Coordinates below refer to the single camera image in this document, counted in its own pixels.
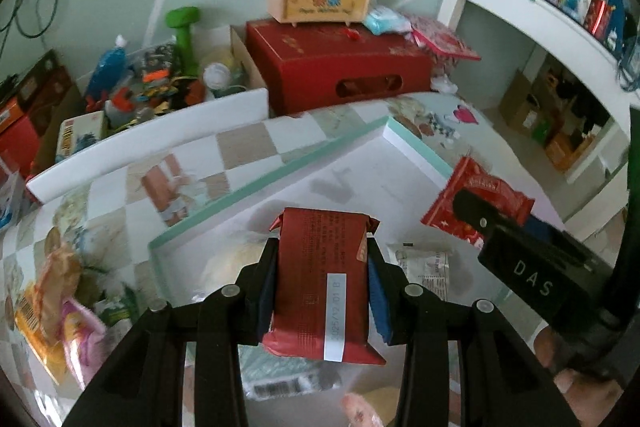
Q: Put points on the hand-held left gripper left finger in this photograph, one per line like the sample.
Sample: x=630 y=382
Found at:
x=267 y=297

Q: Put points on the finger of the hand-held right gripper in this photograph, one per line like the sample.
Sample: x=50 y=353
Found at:
x=475 y=212
x=547 y=232

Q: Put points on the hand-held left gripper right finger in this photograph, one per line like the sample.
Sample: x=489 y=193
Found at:
x=380 y=302

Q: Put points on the red flower-print snack packet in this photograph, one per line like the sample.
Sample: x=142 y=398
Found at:
x=445 y=207

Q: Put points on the dark red snack packet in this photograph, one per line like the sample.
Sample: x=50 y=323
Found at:
x=310 y=277

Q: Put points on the cream bun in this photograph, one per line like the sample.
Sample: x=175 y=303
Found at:
x=225 y=264

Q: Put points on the silver white snack packet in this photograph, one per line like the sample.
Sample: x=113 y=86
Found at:
x=425 y=267

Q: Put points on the teal barcode snack packet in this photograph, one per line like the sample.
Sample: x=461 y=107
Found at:
x=280 y=372

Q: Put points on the peach pastry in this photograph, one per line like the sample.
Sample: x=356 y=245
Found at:
x=360 y=409

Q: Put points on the teal shallow box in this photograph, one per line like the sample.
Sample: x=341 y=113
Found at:
x=350 y=167

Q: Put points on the person's right hand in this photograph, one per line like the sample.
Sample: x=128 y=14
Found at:
x=580 y=392

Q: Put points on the cardboard box under shelf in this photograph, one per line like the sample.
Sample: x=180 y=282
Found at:
x=522 y=107

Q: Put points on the pink red patterned packet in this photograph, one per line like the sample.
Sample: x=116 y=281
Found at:
x=442 y=39

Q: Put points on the pink snack packet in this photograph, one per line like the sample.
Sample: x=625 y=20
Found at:
x=82 y=342

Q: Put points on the white foam board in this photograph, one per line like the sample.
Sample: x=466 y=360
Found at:
x=150 y=142

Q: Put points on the light blue packet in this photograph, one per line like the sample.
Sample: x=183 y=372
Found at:
x=387 y=21

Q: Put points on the dark red gift box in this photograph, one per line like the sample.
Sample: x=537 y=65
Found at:
x=320 y=67

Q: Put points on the small white round bottle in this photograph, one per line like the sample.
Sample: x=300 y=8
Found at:
x=216 y=76

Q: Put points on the yellow snack packet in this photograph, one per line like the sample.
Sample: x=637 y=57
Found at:
x=35 y=332

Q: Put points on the pile of small toys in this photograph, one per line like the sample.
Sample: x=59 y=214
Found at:
x=155 y=82

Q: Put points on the small colourful printed box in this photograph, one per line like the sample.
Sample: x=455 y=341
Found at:
x=80 y=137

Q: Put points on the green dumbbell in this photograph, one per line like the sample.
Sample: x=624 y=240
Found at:
x=185 y=37

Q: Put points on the blue refill pouch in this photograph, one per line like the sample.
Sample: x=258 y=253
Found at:
x=107 y=67

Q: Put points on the large red box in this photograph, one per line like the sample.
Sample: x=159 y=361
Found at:
x=20 y=144

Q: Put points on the flat orange box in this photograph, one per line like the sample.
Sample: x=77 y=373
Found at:
x=10 y=116

